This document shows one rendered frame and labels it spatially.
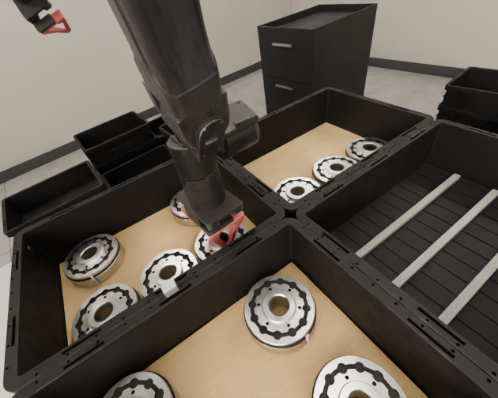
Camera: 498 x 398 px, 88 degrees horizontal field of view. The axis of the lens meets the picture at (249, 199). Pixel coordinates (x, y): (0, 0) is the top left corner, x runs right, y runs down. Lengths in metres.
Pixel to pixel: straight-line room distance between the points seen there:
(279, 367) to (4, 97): 3.10
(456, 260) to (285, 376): 0.32
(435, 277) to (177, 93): 0.44
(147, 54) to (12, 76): 2.99
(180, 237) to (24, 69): 2.78
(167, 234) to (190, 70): 0.40
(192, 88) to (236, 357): 0.34
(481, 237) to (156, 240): 0.59
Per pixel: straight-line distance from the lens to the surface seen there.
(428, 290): 0.49
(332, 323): 0.43
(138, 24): 0.21
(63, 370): 0.40
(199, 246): 0.48
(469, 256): 0.55
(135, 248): 0.59
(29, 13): 0.84
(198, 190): 0.36
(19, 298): 0.51
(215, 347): 0.43
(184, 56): 0.23
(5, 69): 3.19
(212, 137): 0.29
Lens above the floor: 1.23
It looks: 43 degrees down
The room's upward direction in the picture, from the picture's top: 12 degrees counter-clockwise
